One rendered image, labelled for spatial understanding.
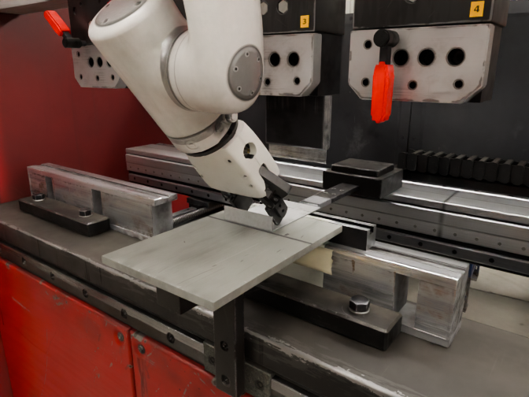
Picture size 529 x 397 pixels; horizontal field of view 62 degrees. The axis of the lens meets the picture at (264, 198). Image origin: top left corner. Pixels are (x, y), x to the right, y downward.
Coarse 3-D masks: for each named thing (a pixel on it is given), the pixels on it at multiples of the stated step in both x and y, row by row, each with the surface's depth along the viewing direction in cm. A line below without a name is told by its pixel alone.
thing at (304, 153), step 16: (272, 96) 64; (288, 96) 62; (304, 96) 61; (320, 96) 59; (272, 112) 65; (288, 112) 63; (304, 112) 62; (320, 112) 60; (272, 128) 65; (288, 128) 64; (304, 128) 62; (320, 128) 61; (272, 144) 67; (288, 144) 64; (304, 144) 63; (320, 144) 61; (304, 160) 64; (320, 160) 63
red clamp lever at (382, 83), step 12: (384, 36) 45; (396, 36) 46; (384, 48) 46; (384, 60) 47; (384, 72) 46; (372, 84) 48; (384, 84) 47; (372, 96) 48; (384, 96) 47; (372, 108) 48; (384, 108) 48; (372, 120) 49; (384, 120) 48
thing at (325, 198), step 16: (352, 160) 87; (336, 176) 82; (352, 176) 80; (368, 176) 79; (384, 176) 79; (400, 176) 85; (320, 192) 76; (336, 192) 76; (352, 192) 78; (368, 192) 79; (384, 192) 79; (320, 208) 70
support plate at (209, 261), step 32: (192, 224) 61; (224, 224) 61; (288, 224) 61; (320, 224) 61; (128, 256) 51; (160, 256) 51; (192, 256) 51; (224, 256) 51; (256, 256) 51; (288, 256) 51; (192, 288) 44; (224, 288) 44
